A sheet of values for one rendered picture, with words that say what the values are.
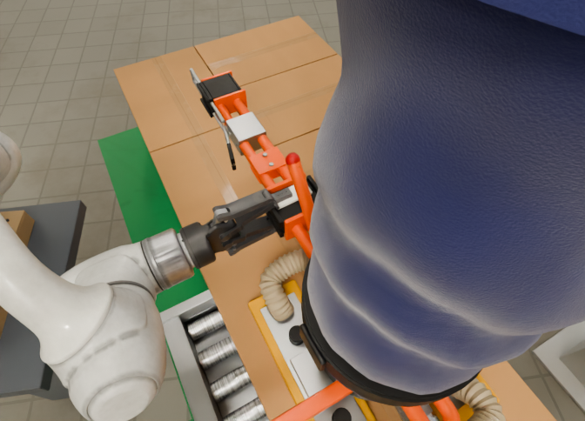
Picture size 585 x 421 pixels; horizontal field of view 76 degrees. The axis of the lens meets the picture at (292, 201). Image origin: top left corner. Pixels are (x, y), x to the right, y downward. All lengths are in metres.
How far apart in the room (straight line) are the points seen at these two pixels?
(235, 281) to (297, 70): 1.30
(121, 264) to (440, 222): 0.51
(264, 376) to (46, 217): 0.80
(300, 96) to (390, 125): 1.57
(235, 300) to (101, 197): 1.61
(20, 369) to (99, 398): 0.62
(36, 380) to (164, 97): 1.19
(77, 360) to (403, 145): 0.42
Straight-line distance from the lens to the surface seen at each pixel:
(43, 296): 0.49
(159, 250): 0.63
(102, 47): 3.35
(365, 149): 0.18
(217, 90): 0.88
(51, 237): 1.21
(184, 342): 1.12
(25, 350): 1.10
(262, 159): 0.73
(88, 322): 0.49
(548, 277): 0.20
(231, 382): 1.12
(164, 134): 1.64
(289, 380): 0.68
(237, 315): 0.74
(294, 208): 0.66
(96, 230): 2.15
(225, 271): 0.77
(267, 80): 1.82
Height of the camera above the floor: 1.64
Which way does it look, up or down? 55 degrees down
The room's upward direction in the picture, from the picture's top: straight up
